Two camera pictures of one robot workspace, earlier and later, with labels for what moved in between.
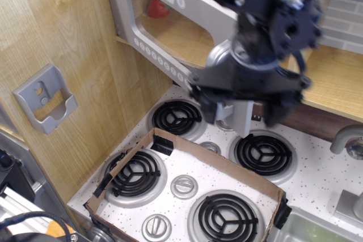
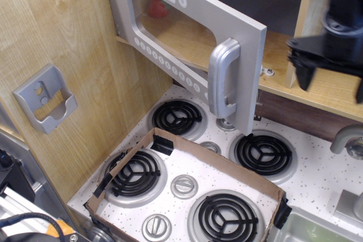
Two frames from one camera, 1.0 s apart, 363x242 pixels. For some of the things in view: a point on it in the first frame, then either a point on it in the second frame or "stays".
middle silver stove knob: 211,146 stays
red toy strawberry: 156,9 stays
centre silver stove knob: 184,187 stays
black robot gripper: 245,75 to 340,47
